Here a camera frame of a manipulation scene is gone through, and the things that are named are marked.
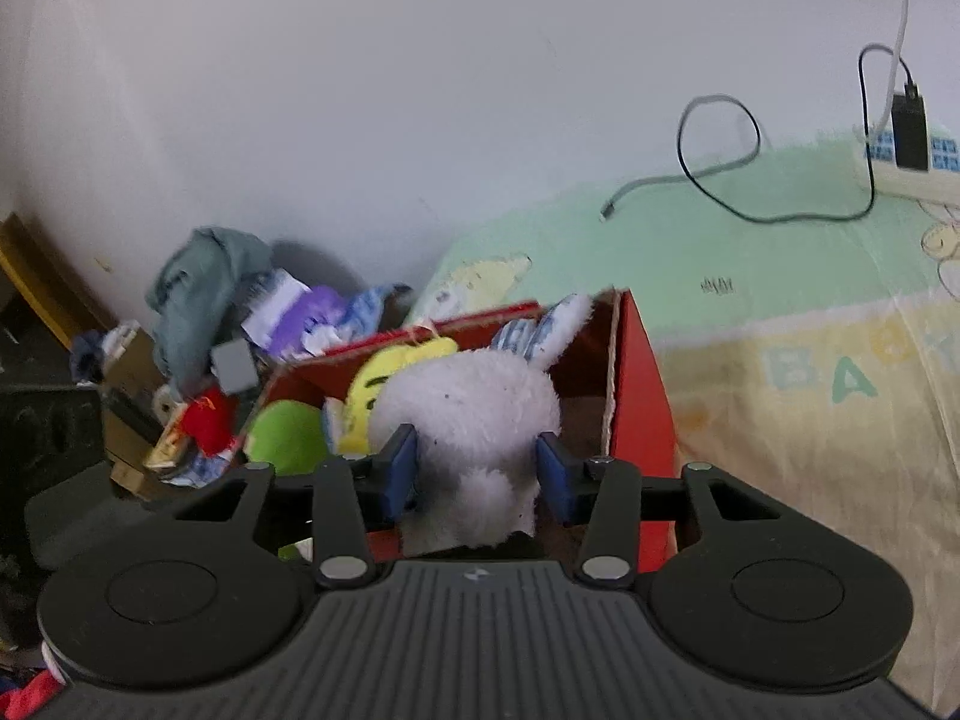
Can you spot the red cloth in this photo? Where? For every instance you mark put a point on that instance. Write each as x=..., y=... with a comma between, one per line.
x=26, y=694

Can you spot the black charger plug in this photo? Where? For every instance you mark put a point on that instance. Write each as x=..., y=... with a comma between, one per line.
x=910, y=135

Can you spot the brown cardboard box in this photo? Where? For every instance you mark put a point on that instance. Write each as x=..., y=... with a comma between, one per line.
x=135, y=375

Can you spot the white plush toy blue bow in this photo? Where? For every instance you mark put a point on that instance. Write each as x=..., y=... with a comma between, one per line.
x=472, y=405

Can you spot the black box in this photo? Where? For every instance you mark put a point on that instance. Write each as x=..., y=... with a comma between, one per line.
x=45, y=439

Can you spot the blue white packet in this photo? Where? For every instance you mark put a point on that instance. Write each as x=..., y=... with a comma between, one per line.
x=367, y=307

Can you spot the blue cloth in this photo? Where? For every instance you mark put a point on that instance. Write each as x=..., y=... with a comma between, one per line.
x=86, y=356

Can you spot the white power strip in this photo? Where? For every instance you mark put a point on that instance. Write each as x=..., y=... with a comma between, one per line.
x=919, y=181

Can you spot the red cardboard box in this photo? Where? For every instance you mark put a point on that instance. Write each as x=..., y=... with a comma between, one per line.
x=645, y=405

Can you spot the yellow-brown board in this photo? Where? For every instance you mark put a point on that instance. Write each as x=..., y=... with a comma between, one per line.
x=45, y=270

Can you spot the green plush toy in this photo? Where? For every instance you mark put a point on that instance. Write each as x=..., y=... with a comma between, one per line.
x=289, y=435

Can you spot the small grey box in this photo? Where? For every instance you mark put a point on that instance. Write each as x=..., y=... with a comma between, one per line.
x=234, y=366

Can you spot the grey-green cloth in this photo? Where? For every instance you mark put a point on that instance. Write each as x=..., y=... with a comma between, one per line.
x=195, y=292

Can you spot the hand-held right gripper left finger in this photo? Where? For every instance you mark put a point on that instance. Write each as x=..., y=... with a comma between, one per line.
x=397, y=474

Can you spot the colourful printed packet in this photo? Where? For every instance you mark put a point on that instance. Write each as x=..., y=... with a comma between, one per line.
x=184, y=461

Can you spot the small red item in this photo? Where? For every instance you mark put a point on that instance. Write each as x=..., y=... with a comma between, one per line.
x=210, y=420

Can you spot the yellow tiger plush toy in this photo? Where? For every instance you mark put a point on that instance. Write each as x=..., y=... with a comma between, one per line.
x=382, y=390

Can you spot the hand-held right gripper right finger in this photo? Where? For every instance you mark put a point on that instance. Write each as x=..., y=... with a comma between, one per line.
x=553, y=476

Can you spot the purple packet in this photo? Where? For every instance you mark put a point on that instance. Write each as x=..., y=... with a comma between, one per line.
x=311, y=311

